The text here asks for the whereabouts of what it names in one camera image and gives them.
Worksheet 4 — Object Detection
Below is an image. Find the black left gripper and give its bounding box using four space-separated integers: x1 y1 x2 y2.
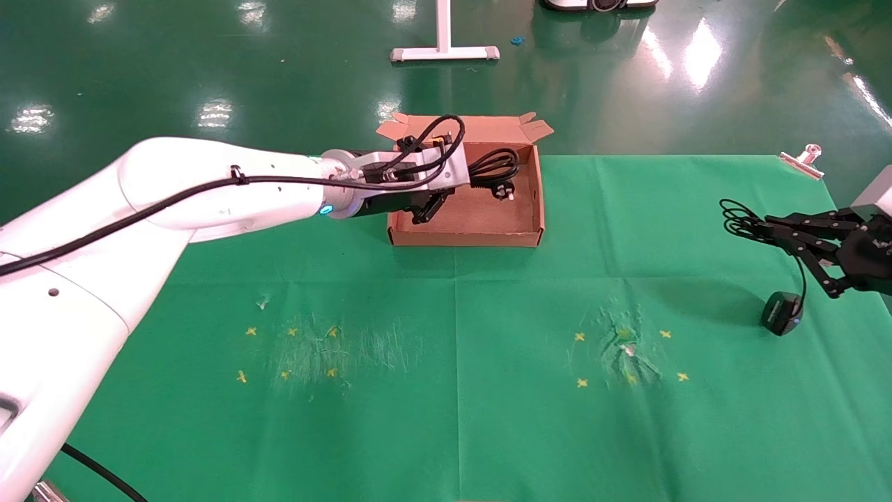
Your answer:
359 188 451 225

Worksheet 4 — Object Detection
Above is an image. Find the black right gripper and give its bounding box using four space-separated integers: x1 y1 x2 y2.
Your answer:
750 208 892 300

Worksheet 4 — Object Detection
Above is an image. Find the black data cable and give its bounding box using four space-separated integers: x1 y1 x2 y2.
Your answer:
468 148 521 201

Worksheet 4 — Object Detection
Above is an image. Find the black wired computer mouse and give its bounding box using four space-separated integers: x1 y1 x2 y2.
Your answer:
720 199 809 337

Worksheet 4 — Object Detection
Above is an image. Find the open brown cardboard box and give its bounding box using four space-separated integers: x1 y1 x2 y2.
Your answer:
377 112 555 248

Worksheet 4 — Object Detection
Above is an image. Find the green table cloth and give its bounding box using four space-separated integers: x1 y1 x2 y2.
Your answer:
42 155 892 502

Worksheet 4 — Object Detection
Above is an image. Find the white T-shaped stand base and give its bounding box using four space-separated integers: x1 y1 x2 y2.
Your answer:
390 0 501 63

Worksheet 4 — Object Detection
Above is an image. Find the white and black machine base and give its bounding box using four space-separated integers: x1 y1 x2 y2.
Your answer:
542 0 660 13

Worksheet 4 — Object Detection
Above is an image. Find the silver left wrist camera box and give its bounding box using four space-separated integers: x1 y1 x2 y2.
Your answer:
357 142 472 194

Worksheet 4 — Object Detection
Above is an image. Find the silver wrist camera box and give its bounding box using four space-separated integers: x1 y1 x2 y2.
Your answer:
852 165 892 221
357 142 472 194

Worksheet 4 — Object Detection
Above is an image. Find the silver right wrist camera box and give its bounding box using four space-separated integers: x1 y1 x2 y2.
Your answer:
852 165 892 221

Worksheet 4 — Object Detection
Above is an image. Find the black loose cable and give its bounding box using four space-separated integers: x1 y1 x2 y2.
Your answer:
61 443 148 502

